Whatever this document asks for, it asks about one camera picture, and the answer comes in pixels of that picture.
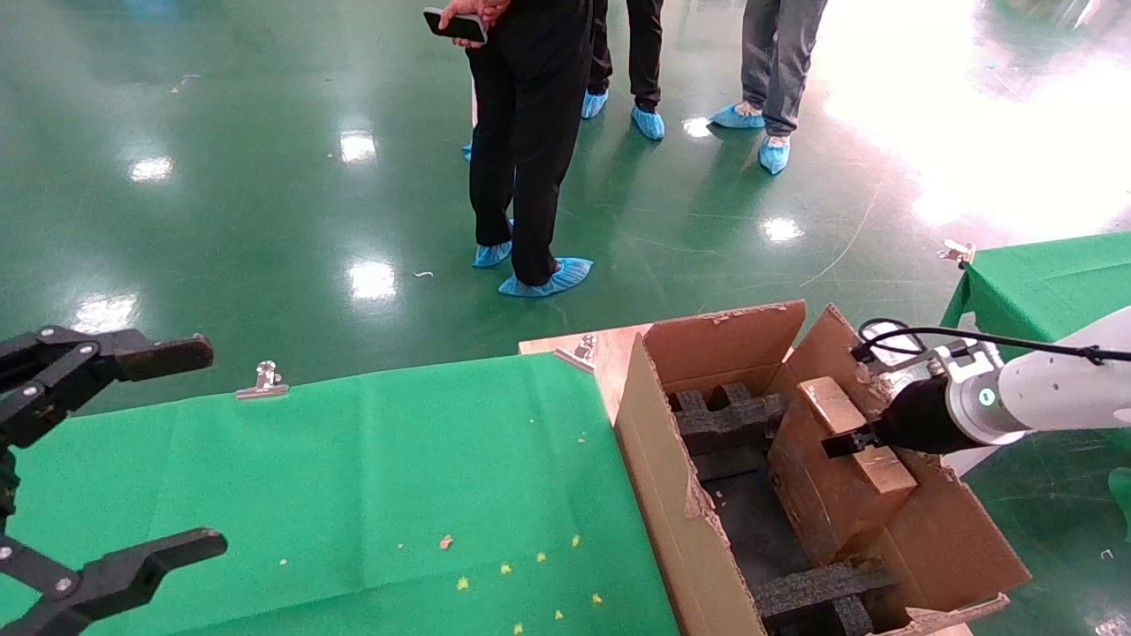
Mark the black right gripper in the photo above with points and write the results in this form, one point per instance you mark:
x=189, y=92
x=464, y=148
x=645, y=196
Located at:
x=919, y=420

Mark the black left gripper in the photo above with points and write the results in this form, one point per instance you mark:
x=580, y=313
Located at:
x=6, y=481

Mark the small brown cardboard box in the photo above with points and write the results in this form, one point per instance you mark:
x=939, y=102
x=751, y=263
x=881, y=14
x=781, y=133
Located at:
x=822, y=495

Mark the black smartphone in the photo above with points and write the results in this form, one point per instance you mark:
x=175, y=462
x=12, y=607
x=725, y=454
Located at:
x=455, y=28

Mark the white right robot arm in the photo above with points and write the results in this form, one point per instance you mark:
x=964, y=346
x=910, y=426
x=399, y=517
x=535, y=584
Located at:
x=1060, y=389

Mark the large open cardboard carton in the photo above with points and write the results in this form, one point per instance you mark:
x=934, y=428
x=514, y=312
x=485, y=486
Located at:
x=654, y=459

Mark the bystander hand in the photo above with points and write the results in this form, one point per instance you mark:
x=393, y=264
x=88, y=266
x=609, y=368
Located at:
x=477, y=9

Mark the black foam liner sheet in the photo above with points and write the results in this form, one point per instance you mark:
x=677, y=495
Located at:
x=751, y=530

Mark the silver binder clip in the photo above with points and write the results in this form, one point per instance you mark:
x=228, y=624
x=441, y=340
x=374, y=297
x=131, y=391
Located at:
x=265, y=382
x=579, y=351
x=959, y=253

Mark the green tablecloth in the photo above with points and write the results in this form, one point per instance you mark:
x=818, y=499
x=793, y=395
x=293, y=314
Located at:
x=353, y=477
x=1051, y=278

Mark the blue shoe cover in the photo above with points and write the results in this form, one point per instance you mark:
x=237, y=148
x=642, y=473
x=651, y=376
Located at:
x=648, y=124
x=594, y=104
x=738, y=116
x=490, y=254
x=774, y=155
x=548, y=278

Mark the person in grey jeans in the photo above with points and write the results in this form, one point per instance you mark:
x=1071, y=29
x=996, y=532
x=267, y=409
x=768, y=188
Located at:
x=778, y=62

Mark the person in black baggy trousers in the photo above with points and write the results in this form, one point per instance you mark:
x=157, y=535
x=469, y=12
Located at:
x=530, y=132

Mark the person in black slim trousers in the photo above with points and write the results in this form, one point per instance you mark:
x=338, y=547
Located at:
x=647, y=44

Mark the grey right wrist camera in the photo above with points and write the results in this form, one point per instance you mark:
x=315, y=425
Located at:
x=901, y=349

